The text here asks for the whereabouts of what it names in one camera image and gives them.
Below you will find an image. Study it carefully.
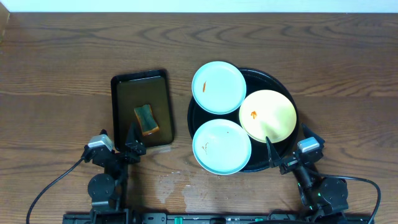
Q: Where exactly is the yellow plate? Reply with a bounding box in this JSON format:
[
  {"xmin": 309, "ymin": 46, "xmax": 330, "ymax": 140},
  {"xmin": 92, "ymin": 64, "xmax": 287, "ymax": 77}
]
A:
[{"xmin": 239, "ymin": 90, "xmax": 297, "ymax": 143}]

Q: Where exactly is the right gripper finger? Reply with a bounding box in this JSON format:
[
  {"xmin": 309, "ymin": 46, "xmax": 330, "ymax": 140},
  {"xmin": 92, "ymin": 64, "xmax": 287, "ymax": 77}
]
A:
[
  {"xmin": 266, "ymin": 136, "xmax": 281, "ymax": 168},
  {"xmin": 301, "ymin": 123, "xmax": 325, "ymax": 146}
]

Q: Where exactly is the black rectangular water tray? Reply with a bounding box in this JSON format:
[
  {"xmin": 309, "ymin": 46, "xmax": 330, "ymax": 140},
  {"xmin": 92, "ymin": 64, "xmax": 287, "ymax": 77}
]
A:
[{"xmin": 111, "ymin": 69, "xmax": 174, "ymax": 152}]

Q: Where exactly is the light blue plate top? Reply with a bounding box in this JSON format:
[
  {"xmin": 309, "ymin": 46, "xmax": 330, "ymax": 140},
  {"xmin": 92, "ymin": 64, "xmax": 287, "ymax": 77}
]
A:
[{"xmin": 192, "ymin": 61, "xmax": 247, "ymax": 114}]

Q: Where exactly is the light blue plate bottom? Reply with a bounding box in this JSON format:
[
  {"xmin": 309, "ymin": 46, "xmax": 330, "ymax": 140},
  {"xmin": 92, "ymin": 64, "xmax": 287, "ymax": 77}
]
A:
[{"xmin": 192, "ymin": 119, "xmax": 252, "ymax": 175}]

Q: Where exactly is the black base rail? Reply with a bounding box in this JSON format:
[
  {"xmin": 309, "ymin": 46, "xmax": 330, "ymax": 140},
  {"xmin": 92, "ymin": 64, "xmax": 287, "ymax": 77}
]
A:
[{"xmin": 62, "ymin": 212, "xmax": 376, "ymax": 224}]

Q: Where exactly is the round black tray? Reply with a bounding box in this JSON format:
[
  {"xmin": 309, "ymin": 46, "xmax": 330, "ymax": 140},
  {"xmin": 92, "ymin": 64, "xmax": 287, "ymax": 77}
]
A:
[{"xmin": 187, "ymin": 68, "xmax": 299, "ymax": 172}]

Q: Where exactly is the light blue plate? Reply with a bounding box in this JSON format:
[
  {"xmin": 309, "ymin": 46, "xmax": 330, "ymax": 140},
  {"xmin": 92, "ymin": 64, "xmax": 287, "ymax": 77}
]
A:
[
  {"xmin": 192, "ymin": 119, "xmax": 252, "ymax": 175},
  {"xmin": 192, "ymin": 61, "xmax": 247, "ymax": 114}
]

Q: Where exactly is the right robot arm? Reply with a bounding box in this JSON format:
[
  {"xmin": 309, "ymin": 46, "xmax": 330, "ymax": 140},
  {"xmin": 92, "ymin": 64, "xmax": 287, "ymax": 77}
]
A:
[{"xmin": 266, "ymin": 124, "xmax": 348, "ymax": 222}]

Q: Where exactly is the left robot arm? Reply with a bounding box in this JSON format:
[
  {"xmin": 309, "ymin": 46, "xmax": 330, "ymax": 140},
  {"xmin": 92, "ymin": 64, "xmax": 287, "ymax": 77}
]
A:
[{"xmin": 82, "ymin": 124, "xmax": 146, "ymax": 213}]

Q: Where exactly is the green orange sponge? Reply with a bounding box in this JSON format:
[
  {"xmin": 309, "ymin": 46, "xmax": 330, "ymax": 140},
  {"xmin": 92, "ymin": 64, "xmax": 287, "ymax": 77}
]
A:
[{"xmin": 134, "ymin": 105, "xmax": 160, "ymax": 136}]

